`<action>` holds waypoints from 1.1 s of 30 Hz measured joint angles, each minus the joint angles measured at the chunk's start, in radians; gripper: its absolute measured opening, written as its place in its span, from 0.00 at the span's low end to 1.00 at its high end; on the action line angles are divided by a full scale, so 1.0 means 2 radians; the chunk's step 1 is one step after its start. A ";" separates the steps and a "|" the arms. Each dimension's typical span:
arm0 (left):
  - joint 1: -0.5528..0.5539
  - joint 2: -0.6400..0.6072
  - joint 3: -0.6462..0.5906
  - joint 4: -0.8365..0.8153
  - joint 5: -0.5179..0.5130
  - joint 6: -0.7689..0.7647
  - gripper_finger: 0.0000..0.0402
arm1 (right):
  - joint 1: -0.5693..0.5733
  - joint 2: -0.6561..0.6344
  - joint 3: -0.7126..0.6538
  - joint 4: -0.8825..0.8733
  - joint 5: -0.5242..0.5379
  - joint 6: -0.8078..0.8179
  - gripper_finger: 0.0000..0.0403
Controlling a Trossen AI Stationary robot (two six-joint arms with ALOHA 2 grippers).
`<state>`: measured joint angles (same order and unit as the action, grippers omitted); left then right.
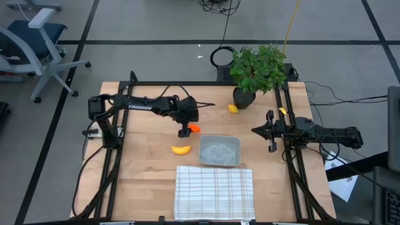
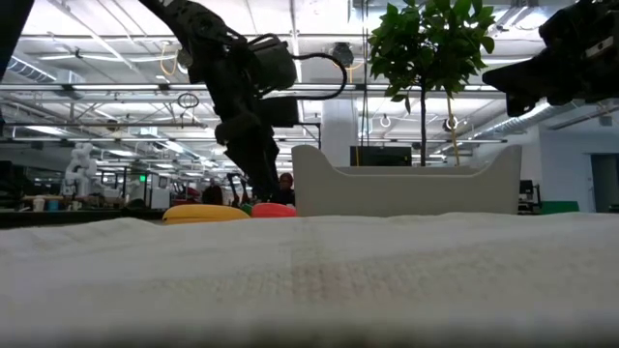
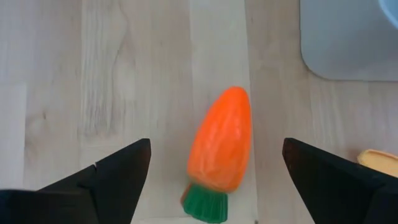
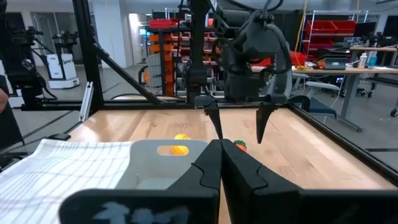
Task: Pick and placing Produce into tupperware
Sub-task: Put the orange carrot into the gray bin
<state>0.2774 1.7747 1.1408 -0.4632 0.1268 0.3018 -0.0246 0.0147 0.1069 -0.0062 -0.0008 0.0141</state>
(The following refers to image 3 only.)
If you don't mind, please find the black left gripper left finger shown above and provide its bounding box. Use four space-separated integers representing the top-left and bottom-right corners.
0 138 152 224

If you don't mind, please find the grey plastic tupperware bin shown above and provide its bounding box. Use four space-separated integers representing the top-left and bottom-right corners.
300 0 398 82

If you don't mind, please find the yellow toy banana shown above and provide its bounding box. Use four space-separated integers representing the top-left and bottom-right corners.
356 149 398 179

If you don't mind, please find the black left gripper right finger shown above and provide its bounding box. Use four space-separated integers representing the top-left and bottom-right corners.
282 137 398 224

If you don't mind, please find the orange toy carrot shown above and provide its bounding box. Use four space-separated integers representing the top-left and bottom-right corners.
180 86 252 224

